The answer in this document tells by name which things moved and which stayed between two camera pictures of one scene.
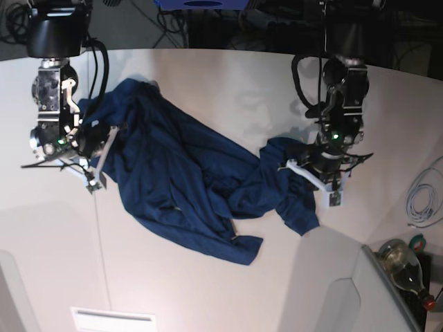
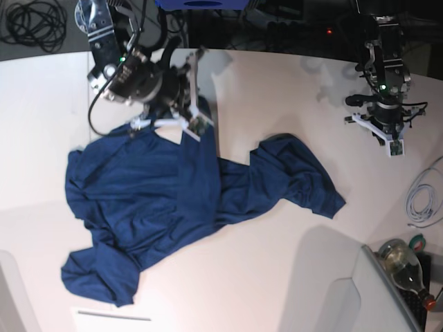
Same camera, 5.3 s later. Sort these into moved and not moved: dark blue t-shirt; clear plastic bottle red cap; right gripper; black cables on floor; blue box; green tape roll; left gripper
Moved: dark blue t-shirt; right gripper; left gripper
Not moved: green tape roll; black cables on floor; clear plastic bottle red cap; blue box
